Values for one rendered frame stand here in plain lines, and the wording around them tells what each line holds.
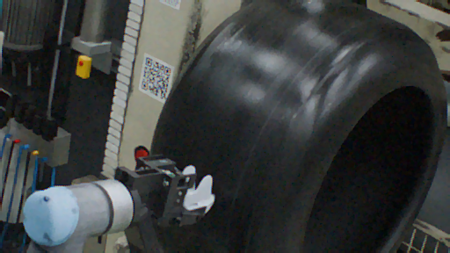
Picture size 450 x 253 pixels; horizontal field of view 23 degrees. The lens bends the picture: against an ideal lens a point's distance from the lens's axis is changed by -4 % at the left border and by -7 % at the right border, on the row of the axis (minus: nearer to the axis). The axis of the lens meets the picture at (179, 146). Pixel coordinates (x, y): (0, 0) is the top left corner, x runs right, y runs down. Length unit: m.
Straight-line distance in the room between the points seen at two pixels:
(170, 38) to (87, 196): 0.60
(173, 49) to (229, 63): 0.28
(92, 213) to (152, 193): 0.14
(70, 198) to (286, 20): 0.52
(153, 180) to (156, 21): 0.53
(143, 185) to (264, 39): 0.35
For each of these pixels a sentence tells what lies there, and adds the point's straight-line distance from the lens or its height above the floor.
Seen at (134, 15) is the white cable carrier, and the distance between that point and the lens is 2.16.
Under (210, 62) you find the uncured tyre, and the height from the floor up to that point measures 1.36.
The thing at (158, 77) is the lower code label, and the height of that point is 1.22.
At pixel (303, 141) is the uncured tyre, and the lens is 1.75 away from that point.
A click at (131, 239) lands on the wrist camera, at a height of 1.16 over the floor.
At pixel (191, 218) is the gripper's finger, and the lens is 1.71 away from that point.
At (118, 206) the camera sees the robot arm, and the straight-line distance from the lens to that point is 1.59.
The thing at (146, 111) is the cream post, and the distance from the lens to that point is 2.16.
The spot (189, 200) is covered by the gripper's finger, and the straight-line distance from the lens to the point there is 1.72.
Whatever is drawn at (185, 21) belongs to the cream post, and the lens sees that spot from 2.06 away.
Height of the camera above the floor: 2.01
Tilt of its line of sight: 25 degrees down
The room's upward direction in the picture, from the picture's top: 10 degrees clockwise
